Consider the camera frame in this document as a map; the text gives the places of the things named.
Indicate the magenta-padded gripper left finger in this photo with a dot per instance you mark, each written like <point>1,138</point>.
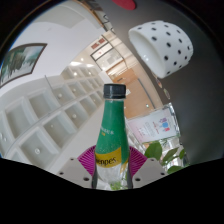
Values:
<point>75,173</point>

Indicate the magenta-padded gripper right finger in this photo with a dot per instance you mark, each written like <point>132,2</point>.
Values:
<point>150,172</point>

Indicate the green-labelled clear drink bottle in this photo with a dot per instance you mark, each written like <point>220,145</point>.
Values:
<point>111,133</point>

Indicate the large-leaved green potted plant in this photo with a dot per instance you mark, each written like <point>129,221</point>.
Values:
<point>153,150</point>

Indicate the group of ceiling lights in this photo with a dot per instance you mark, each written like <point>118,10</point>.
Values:
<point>37,151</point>

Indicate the clear acrylic sign stand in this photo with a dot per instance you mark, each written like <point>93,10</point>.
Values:
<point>153,126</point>

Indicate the white black-dotted cup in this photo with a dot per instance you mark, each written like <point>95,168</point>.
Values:
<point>166,46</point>

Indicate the dark-framed wall picture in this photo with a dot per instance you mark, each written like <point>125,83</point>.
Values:
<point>20,63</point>

